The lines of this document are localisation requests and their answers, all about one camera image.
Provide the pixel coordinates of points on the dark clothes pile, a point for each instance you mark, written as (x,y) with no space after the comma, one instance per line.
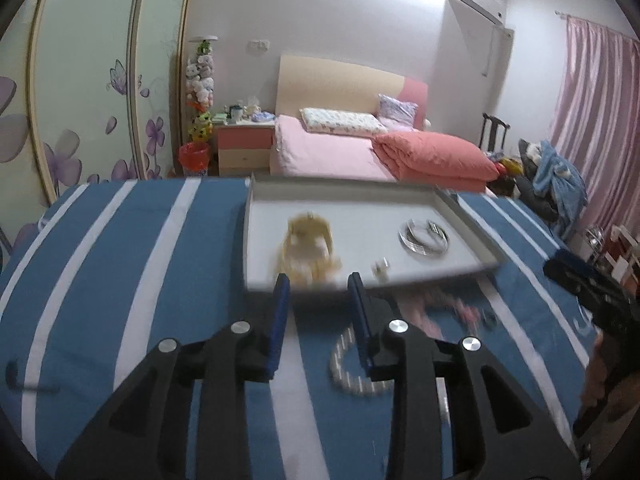
(537,200)

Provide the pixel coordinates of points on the purple floral pillow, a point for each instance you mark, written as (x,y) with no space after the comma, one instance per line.
(397,109)

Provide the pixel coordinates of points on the cream and pink headboard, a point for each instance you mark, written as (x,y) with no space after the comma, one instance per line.
(330,85)

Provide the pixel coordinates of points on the grey shallow tray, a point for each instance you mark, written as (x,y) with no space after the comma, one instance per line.
(360,255)

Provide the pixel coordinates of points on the white floral pillow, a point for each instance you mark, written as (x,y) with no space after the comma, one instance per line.
(342,121)

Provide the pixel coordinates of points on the pink and cream nightstand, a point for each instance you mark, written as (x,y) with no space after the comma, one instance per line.
(244,150)

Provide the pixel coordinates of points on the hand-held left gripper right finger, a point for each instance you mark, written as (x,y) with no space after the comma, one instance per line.
(357,310)

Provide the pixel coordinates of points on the flower print sliding wardrobe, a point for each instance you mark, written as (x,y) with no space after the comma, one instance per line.
(85,85)

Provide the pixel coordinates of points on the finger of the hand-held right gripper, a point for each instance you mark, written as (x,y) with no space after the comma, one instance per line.
(565,275)
(575,260)

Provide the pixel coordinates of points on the white wall socket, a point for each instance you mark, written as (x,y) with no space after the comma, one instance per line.
(260,45)

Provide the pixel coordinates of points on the tissue box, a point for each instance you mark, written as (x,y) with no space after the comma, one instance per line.
(253,111)

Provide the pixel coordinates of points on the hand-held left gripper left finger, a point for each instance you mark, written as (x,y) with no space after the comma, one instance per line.
(280,305)

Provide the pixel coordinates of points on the dark wooden chair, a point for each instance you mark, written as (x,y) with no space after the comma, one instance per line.
(495,132)

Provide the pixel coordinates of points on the folded pink quilt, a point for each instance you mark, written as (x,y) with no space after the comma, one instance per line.
(435,157)

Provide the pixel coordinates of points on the pink curtain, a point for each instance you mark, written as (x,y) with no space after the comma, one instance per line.
(600,120)

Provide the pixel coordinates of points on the white air conditioner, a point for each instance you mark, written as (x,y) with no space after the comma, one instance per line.
(477,2)

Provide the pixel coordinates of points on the yellow red toy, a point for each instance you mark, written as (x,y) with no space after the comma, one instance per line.
(507,165)

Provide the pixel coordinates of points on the person's right hand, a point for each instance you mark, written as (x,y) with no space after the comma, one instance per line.
(607,385)

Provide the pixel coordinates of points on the blue white striped tablecloth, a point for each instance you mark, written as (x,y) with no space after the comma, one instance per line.
(165,260)

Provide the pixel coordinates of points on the red waste bin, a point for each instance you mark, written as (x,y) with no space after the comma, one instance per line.
(194,159)

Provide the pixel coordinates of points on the pink bed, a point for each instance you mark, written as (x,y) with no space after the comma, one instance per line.
(320,155)

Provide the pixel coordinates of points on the silver bangle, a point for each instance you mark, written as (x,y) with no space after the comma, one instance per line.
(425,245)

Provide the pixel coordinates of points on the clear tube of plush toys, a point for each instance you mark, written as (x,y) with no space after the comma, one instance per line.
(200,90)

